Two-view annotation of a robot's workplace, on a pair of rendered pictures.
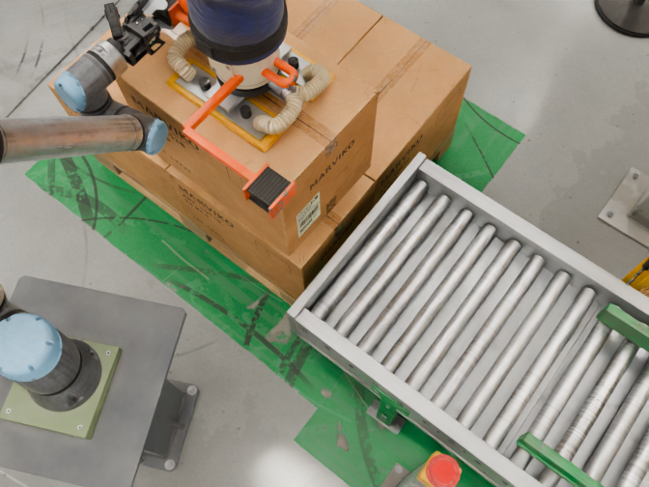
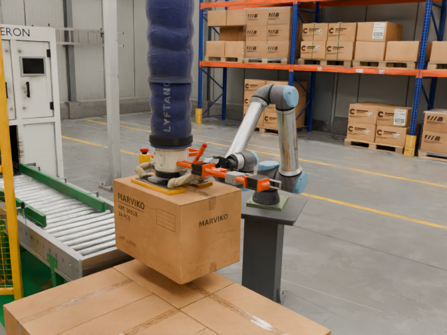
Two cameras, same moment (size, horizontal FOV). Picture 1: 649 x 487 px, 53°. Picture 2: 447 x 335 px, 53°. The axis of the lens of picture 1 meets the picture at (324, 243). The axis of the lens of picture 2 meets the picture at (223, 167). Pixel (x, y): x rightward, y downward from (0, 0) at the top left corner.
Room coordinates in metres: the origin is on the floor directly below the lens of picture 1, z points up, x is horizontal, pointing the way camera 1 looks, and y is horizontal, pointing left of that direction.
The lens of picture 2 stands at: (3.36, 0.57, 1.73)
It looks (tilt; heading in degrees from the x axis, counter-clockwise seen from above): 14 degrees down; 183
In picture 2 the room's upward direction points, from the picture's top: 2 degrees clockwise
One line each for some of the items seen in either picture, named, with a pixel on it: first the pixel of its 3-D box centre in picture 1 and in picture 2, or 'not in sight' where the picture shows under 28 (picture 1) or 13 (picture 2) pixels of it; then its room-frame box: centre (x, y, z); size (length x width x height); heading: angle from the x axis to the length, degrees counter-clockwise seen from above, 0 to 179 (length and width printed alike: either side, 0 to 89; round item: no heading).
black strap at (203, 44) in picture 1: (238, 17); (171, 138); (1.08, 0.17, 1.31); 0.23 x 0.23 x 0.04
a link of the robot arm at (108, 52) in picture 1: (108, 57); (234, 161); (1.08, 0.50, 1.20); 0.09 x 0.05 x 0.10; 48
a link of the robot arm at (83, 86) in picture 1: (84, 82); (245, 159); (1.02, 0.55, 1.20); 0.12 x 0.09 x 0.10; 138
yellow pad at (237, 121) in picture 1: (225, 100); (185, 176); (1.01, 0.23, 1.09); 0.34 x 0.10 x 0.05; 48
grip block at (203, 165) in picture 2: (171, 1); (203, 168); (1.25, 0.35, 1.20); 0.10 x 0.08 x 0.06; 138
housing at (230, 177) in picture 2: not in sight; (235, 177); (1.39, 0.51, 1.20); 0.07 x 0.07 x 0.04; 48
